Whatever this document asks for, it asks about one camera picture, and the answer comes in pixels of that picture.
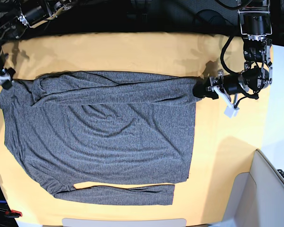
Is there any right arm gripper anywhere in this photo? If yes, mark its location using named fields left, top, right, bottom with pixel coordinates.
left=0, top=68, right=16, bottom=90

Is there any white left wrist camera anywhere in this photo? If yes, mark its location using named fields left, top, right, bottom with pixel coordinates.
left=224, top=106, right=239, bottom=118

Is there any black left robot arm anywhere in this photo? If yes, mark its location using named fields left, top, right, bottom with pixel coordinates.
left=193, top=0, right=273, bottom=99

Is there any white cardboard box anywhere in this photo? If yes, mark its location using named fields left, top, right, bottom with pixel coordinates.
left=221, top=150, right=284, bottom=227

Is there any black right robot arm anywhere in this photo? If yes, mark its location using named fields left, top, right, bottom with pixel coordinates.
left=0, top=0, right=77, bottom=90

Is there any red black clamp left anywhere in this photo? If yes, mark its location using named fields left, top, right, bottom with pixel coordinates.
left=4, top=210, right=22, bottom=218

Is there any grey long-sleeve shirt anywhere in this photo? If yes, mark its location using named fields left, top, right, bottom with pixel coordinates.
left=0, top=71, right=198, bottom=205

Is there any grey tray edge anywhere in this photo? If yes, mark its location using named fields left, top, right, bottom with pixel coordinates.
left=62, top=218, right=186, bottom=227

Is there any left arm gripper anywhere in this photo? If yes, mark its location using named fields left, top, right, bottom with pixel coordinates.
left=193, top=70, right=248, bottom=99

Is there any yellow table cloth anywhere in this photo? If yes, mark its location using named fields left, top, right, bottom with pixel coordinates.
left=0, top=33, right=269, bottom=226

